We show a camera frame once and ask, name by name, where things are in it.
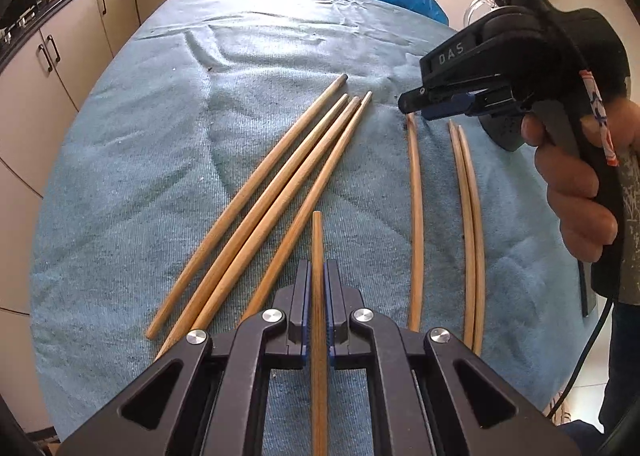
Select thick brown wooden chopstick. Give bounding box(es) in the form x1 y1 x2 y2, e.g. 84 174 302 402
237 90 374 324
154 94 350 363
145 74 349 341
189 96 362 334

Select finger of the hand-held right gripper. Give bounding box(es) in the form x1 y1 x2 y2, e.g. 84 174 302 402
421 92 522 120
398 86 473 114

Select blue terry cloth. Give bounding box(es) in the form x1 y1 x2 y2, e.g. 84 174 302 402
30 0 601 456

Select thin bamboo chopstick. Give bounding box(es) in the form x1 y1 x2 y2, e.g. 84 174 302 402
310 211 329 456
456 126 487 358
447 119 476 349
406 113 425 334

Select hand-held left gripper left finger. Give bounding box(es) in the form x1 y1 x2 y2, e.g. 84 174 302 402
57 258 313 456

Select person's right hand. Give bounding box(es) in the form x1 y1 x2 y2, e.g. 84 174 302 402
520 98 640 263

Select gas stove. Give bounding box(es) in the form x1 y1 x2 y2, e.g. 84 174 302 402
0 0 41 51

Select person's dark pants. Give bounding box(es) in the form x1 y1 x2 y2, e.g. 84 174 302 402
597 303 640 437

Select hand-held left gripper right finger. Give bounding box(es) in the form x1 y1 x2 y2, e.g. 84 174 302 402
324 258 583 456

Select person's grey patterned clothing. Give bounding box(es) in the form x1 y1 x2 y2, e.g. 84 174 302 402
619 146 640 307

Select clear plastic container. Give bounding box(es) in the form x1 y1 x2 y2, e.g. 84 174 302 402
462 0 501 31

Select black chopstick cup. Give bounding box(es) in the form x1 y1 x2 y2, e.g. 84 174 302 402
480 113 526 153

